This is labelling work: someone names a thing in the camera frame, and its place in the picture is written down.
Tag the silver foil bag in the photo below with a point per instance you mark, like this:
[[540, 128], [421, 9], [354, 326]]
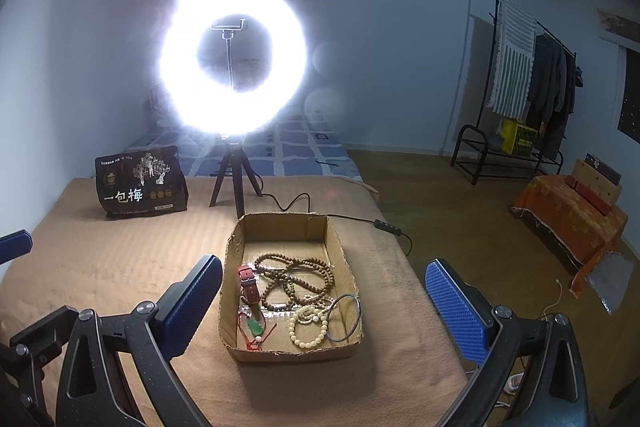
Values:
[[610, 282]]

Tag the black tripod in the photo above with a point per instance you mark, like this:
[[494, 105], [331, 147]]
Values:
[[235, 172]]

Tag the dark hanging clothes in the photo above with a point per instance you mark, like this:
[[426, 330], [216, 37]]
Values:
[[552, 87]]

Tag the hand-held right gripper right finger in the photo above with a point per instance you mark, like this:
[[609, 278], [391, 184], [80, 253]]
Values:
[[455, 307]]

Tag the dark window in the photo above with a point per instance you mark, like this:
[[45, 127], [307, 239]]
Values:
[[630, 92]]

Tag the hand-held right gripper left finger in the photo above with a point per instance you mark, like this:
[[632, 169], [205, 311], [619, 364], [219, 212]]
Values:
[[192, 307]]

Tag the cardboard box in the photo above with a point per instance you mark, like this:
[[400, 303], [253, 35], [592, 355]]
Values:
[[285, 232]]

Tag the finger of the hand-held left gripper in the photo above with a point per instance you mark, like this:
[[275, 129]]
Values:
[[30, 342], [15, 246]]

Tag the black printed snack bag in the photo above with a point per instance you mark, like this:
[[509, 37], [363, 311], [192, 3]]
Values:
[[140, 182]]

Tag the red flat box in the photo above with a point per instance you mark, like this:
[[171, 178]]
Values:
[[590, 197]]

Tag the black garment rack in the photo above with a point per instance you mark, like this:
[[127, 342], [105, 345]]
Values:
[[470, 147]]

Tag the dark flat box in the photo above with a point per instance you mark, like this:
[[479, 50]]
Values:
[[602, 167]]

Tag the thin metal bangle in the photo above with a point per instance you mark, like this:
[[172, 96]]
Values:
[[359, 312]]

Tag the yellow box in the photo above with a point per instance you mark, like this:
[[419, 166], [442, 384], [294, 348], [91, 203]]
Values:
[[520, 137]]

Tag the brown patterned pillow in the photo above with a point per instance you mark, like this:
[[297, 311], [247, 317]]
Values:
[[155, 107]]

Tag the striped towel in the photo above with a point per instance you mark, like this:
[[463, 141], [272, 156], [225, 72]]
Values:
[[512, 57]]

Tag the orange cloth covered table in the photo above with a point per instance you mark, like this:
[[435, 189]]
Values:
[[565, 217]]

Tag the blue patterned bedsheet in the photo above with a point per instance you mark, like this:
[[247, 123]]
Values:
[[310, 142]]

